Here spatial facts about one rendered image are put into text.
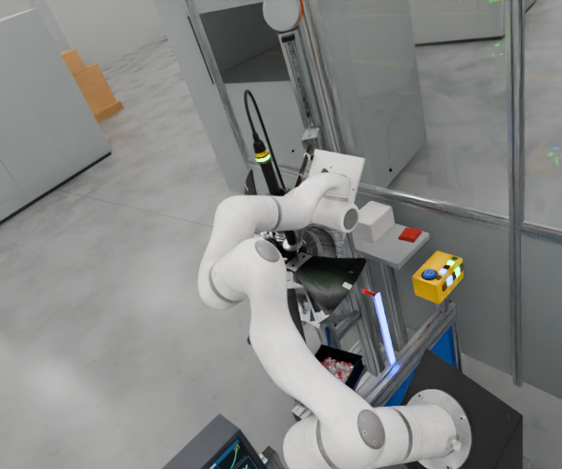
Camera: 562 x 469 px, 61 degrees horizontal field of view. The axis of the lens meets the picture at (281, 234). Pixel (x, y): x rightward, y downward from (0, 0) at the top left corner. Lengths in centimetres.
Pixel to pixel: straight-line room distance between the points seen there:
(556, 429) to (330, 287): 142
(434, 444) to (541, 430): 143
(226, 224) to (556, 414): 199
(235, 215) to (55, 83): 620
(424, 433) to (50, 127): 646
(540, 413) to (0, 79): 637
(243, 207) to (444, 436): 70
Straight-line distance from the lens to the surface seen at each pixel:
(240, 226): 106
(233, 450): 123
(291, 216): 119
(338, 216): 131
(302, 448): 102
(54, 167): 713
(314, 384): 97
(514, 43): 169
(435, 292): 169
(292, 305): 176
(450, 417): 128
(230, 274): 97
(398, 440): 111
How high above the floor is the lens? 221
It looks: 33 degrees down
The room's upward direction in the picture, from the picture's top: 20 degrees counter-clockwise
